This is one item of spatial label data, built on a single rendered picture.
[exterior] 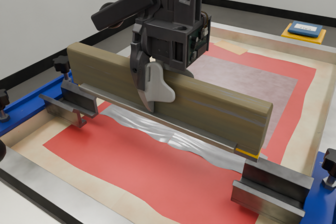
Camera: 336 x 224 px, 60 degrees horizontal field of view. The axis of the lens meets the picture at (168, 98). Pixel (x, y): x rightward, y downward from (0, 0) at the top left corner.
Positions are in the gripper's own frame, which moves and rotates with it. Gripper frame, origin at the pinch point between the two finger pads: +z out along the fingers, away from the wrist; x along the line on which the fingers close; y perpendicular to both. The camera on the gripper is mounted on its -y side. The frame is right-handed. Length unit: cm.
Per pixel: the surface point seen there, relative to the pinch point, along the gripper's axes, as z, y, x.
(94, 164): 13.5, -8.5, -7.9
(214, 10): 109, -134, 345
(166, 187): 13.5, 5.4, -5.3
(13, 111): 8.9, -28.7, -8.7
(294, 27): 12, 8, 75
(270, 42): 11, 5, 56
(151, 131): 13.2, -4.4, 4.7
